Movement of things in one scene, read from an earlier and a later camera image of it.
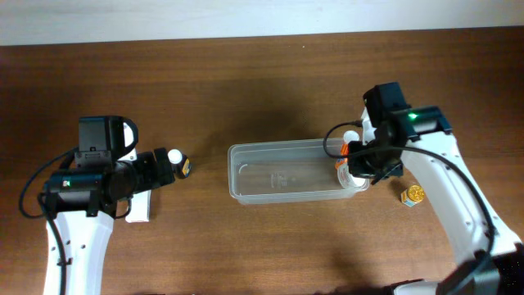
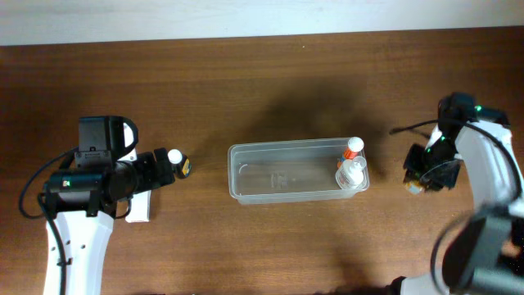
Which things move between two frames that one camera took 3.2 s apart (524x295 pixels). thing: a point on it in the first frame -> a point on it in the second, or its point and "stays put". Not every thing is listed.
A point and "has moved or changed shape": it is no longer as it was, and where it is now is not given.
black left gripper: x=164 y=165 stays put
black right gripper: x=364 y=166 -> x=415 y=169
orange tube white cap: x=349 y=136 has moved or changed shape
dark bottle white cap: x=180 y=163 stays put
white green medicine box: x=140 y=210 stays put
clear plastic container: x=285 y=171 stays put
